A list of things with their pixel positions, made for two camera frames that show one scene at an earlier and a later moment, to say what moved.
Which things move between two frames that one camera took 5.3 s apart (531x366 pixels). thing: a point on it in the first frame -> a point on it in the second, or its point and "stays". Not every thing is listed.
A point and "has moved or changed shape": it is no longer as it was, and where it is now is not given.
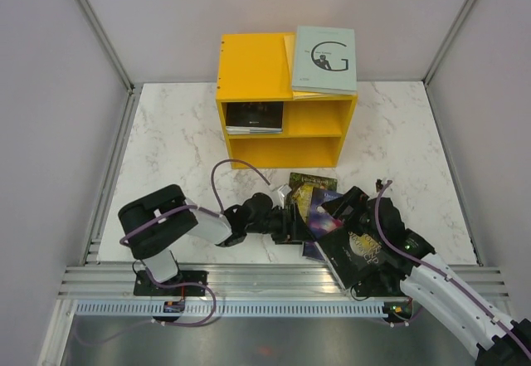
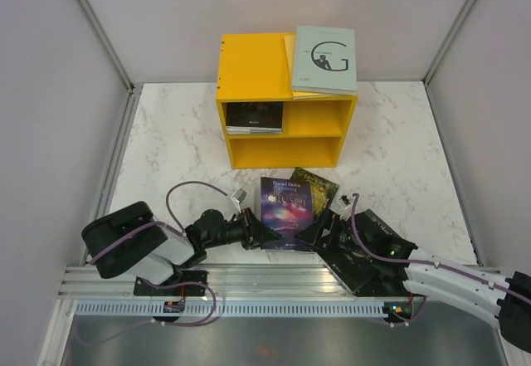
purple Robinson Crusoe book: x=319 y=223 has moved or changed shape
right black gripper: x=353 y=198 -> x=330 y=222
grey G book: x=323 y=61 stays
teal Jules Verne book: x=253 y=129 stays
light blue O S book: x=252 y=130 stays
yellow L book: x=299 y=95 stays
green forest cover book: x=302 y=188 has moved or changed shape
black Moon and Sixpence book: x=353 y=255 stays
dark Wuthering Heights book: x=268 y=114 stays
